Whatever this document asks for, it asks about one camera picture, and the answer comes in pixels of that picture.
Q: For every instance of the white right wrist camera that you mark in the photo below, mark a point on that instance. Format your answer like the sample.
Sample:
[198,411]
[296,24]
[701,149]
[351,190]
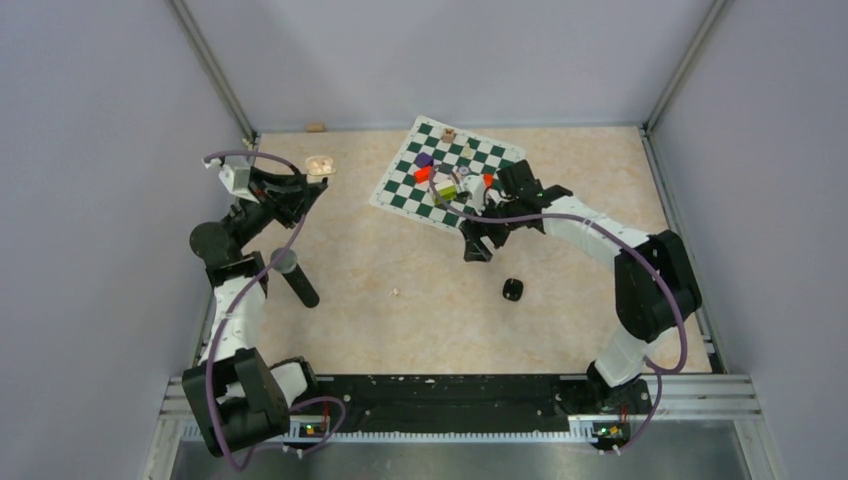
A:
[474,188]

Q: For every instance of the black earbud charging case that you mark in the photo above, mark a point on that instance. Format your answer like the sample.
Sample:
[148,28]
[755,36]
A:
[513,289]

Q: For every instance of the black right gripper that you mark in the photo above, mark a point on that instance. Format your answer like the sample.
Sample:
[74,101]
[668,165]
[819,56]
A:
[475,248]

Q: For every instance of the green white chessboard mat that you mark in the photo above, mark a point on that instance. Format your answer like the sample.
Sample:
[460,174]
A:
[398,193]

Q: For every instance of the purple toy brick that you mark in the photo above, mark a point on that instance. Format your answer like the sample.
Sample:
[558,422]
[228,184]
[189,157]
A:
[423,160]

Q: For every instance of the white earbud charging case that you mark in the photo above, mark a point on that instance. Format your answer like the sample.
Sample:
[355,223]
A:
[320,166]

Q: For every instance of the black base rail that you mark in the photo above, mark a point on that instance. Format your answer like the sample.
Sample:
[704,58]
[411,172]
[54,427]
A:
[474,404]

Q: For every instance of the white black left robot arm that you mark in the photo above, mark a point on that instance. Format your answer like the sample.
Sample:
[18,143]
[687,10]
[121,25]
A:
[236,398]

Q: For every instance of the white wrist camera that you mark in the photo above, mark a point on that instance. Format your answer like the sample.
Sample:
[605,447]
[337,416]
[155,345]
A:
[234,174]
[474,188]

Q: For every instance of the green white toy brick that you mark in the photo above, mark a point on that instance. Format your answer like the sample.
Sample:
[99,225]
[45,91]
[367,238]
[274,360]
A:
[447,190]

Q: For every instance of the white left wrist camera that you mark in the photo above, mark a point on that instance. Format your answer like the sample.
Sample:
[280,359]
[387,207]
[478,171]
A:
[234,174]

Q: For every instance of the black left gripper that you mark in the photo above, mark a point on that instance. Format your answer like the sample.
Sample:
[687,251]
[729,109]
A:
[286,196]

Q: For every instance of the black cylinder on table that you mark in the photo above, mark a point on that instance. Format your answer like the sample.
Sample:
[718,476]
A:
[286,263]

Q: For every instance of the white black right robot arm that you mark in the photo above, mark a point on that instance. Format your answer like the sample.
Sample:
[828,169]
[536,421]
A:
[654,284]

